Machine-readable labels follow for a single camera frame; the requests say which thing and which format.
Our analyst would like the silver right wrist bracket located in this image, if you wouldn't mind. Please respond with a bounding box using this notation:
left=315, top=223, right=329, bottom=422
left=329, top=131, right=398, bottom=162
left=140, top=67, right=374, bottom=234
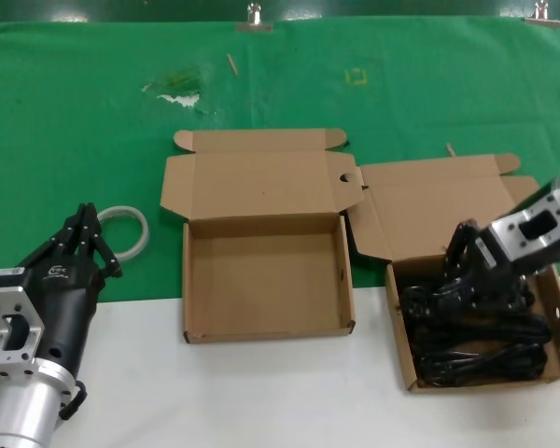
left=476, top=186, right=560, bottom=273

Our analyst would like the green table cloth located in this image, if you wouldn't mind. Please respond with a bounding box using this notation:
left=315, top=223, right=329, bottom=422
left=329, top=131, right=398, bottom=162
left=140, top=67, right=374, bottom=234
left=0, top=16, right=560, bottom=307

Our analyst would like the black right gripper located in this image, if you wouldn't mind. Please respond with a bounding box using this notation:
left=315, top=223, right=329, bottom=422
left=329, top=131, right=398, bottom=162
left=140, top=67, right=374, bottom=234
left=443, top=218, right=560, bottom=313

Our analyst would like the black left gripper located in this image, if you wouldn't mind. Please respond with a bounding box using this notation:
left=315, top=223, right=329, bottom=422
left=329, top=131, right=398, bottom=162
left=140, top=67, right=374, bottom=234
left=0, top=203, right=123, bottom=375

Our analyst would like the silver binder clip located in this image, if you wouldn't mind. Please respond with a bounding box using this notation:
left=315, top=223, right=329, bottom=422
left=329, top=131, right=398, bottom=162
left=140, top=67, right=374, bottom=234
left=235, top=2, right=273, bottom=34
left=524, top=0, right=560, bottom=28

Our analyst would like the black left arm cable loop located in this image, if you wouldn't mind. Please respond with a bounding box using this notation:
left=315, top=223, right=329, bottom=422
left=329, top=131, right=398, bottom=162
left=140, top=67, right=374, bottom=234
left=59, top=380, right=88, bottom=420

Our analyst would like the silver wrist bracket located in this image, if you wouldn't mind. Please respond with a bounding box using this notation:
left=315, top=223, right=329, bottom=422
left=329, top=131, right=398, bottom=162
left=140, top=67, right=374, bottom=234
left=0, top=286, right=45, bottom=378
left=476, top=186, right=560, bottom=273

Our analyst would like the silver left wrist bracket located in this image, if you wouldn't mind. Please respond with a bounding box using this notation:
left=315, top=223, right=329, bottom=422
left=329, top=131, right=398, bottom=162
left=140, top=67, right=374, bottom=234
left=0, top=286, right=45, bottom=378

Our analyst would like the open cardboard box with round hole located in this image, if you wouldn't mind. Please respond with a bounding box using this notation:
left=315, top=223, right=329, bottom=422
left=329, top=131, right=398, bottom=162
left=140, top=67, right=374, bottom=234
left=344, top=152, right=560, bottom=395

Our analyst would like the open cardboard box with thumb notch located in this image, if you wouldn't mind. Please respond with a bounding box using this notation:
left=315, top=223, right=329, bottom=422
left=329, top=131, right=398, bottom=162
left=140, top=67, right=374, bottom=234
left=159, top=128, right=366, bottom=345

